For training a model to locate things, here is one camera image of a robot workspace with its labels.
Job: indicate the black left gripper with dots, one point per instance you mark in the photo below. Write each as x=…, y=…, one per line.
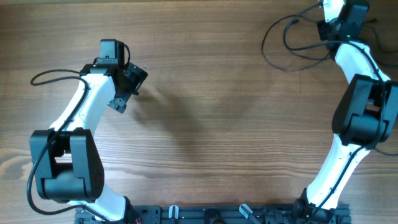
x=137, y=76

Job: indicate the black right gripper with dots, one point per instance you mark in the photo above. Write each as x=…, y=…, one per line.
x=322, y=30

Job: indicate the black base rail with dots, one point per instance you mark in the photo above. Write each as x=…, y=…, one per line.
x=278, y=214

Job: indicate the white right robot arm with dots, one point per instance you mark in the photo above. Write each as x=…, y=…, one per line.
x=364, y=117

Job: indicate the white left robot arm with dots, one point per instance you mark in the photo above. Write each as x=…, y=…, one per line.
x=67, y=171

